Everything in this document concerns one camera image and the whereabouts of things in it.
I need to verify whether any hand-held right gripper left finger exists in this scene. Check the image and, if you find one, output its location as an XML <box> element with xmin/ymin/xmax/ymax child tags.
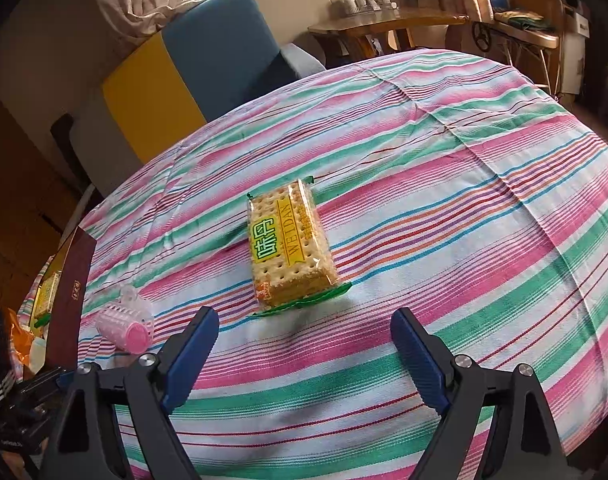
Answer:
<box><xmin>44</xmin><ymin>306</ymin><xmax>220</xmax><ymax>480</ymax></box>

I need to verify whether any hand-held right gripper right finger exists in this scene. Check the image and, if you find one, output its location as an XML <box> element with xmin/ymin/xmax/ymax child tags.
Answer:
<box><xmin>390</xmin><ymin>307</ymin><xmax>570</xmax><ymax>480</ymax></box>

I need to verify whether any silver and orange snack bag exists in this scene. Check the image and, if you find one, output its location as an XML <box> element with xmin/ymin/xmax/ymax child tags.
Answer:
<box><xmin>4</xmin><ymin>310</ymin><xmax>36</xmax><ymax>381</ymax></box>

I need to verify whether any green-ended cracker packet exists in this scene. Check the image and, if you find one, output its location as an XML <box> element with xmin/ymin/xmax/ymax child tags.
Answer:
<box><xmin>31</xmin><ymin>270</ymin><xmax>62</xmax><ymax>328</ymax></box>
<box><xmin>246</xmin><ymin>176</ymin><xmax>352</xmax><ymax>317</ymax></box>

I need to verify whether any dark red box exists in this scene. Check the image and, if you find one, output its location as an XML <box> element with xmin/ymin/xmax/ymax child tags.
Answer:
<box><xmin>19</xmin><ymin>227</ymin><xmax>97</xmax><ymax>381</ymax></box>

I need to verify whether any pink hair roller left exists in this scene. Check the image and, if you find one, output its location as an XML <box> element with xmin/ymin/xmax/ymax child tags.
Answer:
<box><xmin>95</xmin><ymin>284</ymin><xmax>156</xmax><ymax>353</ymax></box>

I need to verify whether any striped bed sheet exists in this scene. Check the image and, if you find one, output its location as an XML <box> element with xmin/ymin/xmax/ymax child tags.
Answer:
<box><xmin>24</xmin><ymin>47</ymin><xmax>608</xmax><ymax>480</ymax></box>

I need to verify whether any brown wooden cabinet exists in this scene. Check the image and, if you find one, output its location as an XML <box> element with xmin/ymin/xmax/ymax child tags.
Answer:
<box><xmin>0</xmin><ymin>75</ymin><xmax>92</xmax><ymax>311</ymax></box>

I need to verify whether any blue and yellow armchair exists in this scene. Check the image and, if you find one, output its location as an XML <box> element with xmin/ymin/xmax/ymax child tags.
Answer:
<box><xmin>51</xmin><ymin>0</ymin><xmax>327</xmax><ymax>191</ymax></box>

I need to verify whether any wooden side table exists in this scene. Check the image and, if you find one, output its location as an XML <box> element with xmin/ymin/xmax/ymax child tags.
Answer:
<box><xmin>308</xmin><ymin>7</ymin><xmax>470</xmax><ymax>61</ymax></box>

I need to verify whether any wooden chair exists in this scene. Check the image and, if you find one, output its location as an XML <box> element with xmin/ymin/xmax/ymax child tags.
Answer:
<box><xmin>494</xmin><ymin>0</ymin><xmax>565</xmax><ymax>96</ymax></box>

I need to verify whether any white cabinet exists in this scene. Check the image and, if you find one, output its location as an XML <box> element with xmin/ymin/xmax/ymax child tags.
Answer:
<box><xmin>559</xmin><ymin>2</ymin><xmax>592</xmax><ymax>96</ymax></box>

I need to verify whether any yellow and green cloth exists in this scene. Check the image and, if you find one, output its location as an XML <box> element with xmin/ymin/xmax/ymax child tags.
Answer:
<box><xmin>494</xmin><ymin>10</ymin><xmax>547</xmax><ymax>33</ymax></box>

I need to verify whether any pale pink curtain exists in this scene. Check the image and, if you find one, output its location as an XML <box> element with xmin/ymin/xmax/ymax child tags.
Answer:
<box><xmin>81</xmin><ymin>0</ymin><xmax>195</xmax><ymax>46</ymax></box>

